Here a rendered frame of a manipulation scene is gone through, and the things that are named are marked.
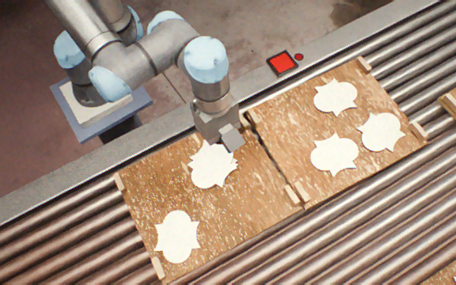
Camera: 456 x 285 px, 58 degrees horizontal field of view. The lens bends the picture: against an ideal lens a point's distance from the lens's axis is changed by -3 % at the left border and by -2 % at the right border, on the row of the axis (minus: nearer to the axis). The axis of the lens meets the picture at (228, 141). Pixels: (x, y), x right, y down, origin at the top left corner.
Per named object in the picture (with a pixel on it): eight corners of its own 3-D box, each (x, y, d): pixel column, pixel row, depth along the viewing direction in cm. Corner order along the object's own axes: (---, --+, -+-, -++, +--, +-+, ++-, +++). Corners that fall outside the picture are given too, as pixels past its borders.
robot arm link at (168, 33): (126, 28, 79) (157, 62, 74) (173, 0, 82) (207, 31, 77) (136, 55, 86) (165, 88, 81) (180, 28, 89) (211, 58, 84)
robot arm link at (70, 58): (61, 69, 130) (41, 39, 119) (96, 47, 134) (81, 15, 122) (77, 91, 125) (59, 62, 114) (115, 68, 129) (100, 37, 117)
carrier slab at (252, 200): (114, 176, 120) (112, 174, 118) (238, 114, 127) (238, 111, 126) (165, 286, 105) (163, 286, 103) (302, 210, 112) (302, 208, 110)
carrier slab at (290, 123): (244, 113, 127) (244, 110, 126) (356, 60, 134) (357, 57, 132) (305, 210, 112) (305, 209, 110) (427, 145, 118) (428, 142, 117)
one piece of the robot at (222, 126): (215, 133, 80) (222, 168, 94) (252, 109, 82) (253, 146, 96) (182, 92, 85) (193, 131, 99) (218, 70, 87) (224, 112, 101)
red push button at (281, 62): (269, 62, 136) (269, 60, 135) (284, 55, 137) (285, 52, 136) (279, 75, 133) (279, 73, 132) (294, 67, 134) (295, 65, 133)
